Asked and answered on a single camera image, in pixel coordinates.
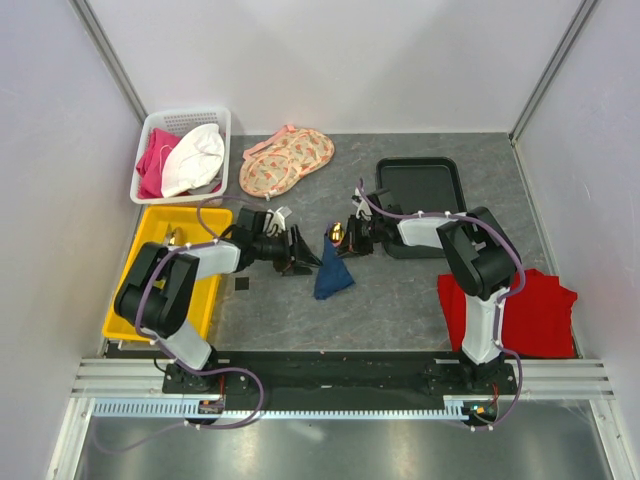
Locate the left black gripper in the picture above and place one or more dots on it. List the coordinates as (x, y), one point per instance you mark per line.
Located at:
(300, 252)

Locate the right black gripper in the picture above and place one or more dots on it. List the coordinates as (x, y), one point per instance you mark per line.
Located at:
(352, 244)

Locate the iridescent gold spoon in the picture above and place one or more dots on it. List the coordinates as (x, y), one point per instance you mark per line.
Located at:
(335, 233)

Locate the blue paper napkin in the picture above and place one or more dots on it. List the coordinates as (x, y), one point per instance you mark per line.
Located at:
(333, 275)

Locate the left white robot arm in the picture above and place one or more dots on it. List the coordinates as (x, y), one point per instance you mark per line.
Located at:
(157, 290)

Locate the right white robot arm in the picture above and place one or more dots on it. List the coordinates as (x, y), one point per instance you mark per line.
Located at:
(482, 260)

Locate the small black square marker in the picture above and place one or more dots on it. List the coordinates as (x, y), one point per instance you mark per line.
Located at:
(242, 283)

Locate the black plastic tray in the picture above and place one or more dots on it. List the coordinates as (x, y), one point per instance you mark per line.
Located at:
(431, 184)

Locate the patterned peach oven mitt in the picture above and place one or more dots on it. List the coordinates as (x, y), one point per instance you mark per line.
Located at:
(274, 166)

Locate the white cloth cap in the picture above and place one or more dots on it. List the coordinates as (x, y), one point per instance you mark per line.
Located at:
(194, 163)

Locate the pink cloth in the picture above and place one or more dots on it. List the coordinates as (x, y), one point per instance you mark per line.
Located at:
(151, 164)

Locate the white perforated basket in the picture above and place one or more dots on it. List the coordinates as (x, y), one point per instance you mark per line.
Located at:
(179, 122)

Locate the red folded cloth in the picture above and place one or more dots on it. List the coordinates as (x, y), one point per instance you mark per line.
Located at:
(537, 321)

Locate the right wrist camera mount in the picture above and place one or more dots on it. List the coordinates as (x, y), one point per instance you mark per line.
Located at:
(363, 210)

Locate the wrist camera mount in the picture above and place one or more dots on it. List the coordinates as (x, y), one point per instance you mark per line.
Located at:
(277, 220)
(363, 210)

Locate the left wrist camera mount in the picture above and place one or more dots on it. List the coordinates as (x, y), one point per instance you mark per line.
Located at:
(277, 220)

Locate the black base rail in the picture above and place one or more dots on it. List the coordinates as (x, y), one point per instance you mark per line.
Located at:
(292, 378)

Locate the green handled tool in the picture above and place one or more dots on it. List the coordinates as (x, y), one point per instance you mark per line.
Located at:
(174, 237)

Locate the white toothed cable duct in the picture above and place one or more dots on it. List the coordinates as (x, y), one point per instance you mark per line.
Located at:
(198, 410)

